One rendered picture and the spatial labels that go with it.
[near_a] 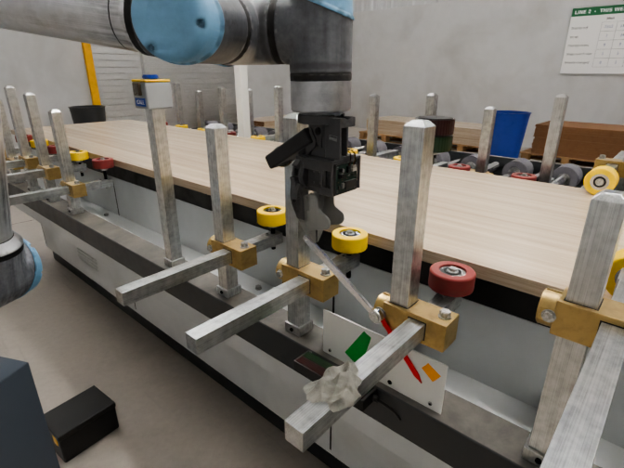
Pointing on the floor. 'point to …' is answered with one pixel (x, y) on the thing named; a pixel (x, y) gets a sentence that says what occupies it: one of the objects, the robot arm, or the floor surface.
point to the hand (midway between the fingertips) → (311, 234)
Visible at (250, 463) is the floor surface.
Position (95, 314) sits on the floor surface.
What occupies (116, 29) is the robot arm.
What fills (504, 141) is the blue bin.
